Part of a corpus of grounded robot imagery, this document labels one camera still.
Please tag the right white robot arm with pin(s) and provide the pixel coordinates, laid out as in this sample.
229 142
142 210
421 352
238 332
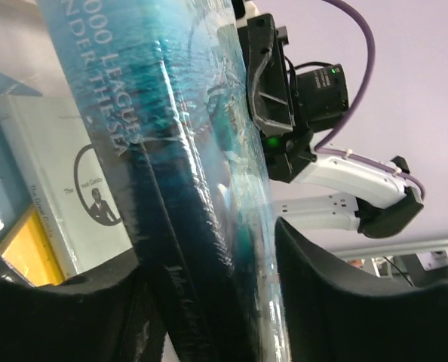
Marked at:
377 200

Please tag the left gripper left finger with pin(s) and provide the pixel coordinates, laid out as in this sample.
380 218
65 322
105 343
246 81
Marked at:
104 314

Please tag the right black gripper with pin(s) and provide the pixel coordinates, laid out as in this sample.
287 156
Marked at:
282 95

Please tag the yellow file folder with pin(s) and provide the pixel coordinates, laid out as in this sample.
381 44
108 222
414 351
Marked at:
26 247

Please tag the grey Great Gatsby book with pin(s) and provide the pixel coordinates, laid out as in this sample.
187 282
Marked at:
66 183

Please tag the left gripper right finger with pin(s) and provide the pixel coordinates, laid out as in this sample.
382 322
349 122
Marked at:
338 312

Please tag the teal sea cover book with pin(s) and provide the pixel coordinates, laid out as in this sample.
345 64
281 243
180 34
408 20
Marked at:
160 86

